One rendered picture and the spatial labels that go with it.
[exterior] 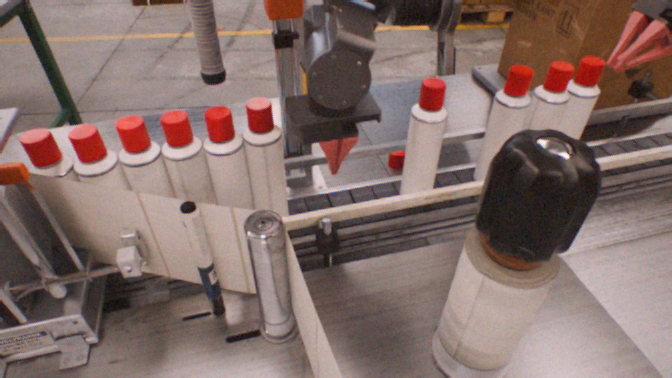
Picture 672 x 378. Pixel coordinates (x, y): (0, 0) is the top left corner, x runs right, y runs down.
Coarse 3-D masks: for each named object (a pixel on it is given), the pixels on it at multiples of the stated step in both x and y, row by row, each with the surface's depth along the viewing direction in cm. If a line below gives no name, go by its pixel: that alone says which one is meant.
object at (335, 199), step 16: (608, 144) 84; (624, 144) 84; (640, 144) 84; (656, 144) 84; (448, 176) 77; (464, 176) 77; (608, 176) 78; (336, 192) 74; (352, 192) 74; (368, 192) 74; (384, 192) 74; (288, 208) 71; (304, 208) 71; (320, 208) 71; (416, 208) 71; (432, 208) 71; (336, 224) 68; (352, 224) 68
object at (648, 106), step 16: (592, 112) 77; (608, 112) 78; (624, 112) 79; (640, 112) 80; (480, 128) 74; (384, 144) 70; (400, 144) 70; (288, 160) 67; (304, 160) 67; (320, 160) 68
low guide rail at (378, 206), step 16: (608, 160) 75; (624, 160) 76; (640, 160) 77; (656, 160) 78; (416, 192) 69; (432, 192) 69; (448, 192) 69; (464, 192) 70; (480, 192) 71; (336, 208) 66; (352, 208) 66; (368, 208) 67; (384, 208) 68; (400, 208) 68; (288, 224) 64; (304, 224) 65
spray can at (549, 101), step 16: (560, 64) 64; (544, 80) 66; (560, 80) 63; (544, 96) 65; (560, 96) 65; (528, 112) 69; (544, 112) 66; (560, 112) 66; (528, 128) 69; (544, 128) 68
